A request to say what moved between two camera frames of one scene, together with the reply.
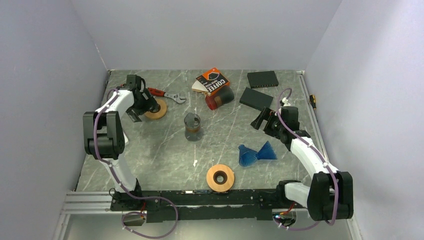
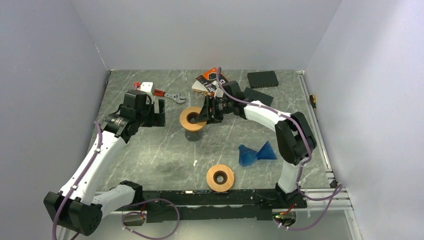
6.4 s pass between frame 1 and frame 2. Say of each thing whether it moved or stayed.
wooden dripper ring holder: moved
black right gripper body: moved
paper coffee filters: stayed
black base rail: stayed
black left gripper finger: moved
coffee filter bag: stayed
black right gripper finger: moved
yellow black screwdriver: stayed
